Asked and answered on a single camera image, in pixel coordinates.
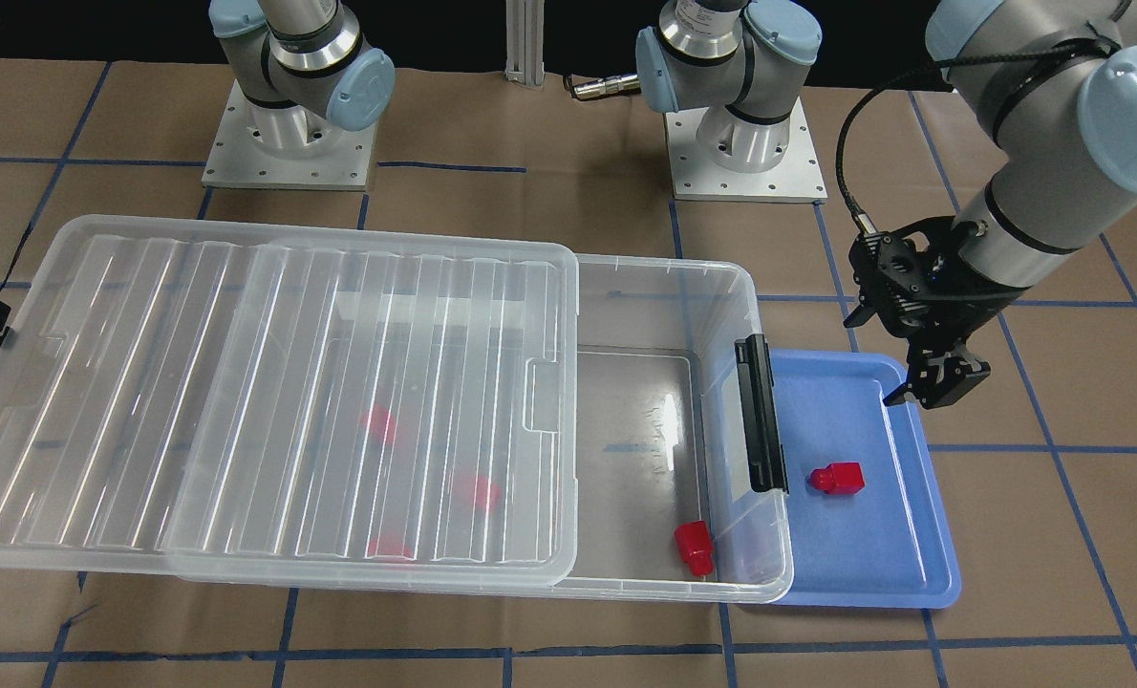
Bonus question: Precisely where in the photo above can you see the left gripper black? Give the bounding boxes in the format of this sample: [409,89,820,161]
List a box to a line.
[848,217,1023,411]

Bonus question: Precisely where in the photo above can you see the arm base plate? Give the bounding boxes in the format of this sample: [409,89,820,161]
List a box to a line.
[201,82,379,192]
[664,99,829,204]

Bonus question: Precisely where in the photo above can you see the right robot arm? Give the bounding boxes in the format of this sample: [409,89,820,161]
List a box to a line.
[0,1,397,345]

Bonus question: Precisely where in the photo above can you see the clear plastic storage box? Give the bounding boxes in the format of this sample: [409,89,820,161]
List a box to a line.
[516,254,764,604]

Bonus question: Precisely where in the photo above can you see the aluminium frame post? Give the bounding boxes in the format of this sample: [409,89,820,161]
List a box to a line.
[504,0,546,90]

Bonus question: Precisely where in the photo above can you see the blue plastic tray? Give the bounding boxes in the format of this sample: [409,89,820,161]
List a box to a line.
[712,350,962,610]

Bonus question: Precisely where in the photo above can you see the clear ribbed box lid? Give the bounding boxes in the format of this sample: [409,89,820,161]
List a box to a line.
[0,215,580,592]

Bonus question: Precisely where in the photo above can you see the black box latch handle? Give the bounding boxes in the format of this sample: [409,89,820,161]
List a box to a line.
[735,333,788,494]

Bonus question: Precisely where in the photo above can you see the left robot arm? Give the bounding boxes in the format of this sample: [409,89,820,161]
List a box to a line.
[634,1,1137,409]

